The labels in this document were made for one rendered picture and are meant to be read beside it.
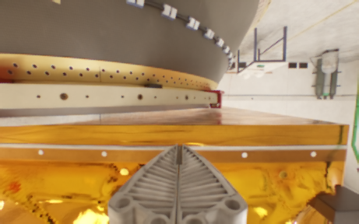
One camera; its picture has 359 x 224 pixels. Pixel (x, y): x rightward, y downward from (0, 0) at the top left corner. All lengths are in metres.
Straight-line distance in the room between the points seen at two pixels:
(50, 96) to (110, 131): 0.13
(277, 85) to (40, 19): 6.93
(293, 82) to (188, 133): 7.18
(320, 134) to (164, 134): 0.34
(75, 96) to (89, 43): 0.12
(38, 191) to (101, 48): 0.33
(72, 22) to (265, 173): 0.51
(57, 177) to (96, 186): 0.10
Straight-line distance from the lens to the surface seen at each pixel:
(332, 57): 6.78
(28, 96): 0.38
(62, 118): 0.41
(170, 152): 0.16
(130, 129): 0.31
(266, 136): 0.34
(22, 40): 0.41
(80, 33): 0.37
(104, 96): 0.34
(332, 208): 0.40
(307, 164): 0.42
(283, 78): 7.16
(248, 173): 0.34
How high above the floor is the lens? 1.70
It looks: 5 degrees up
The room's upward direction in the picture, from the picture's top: 180 degrees clockwise
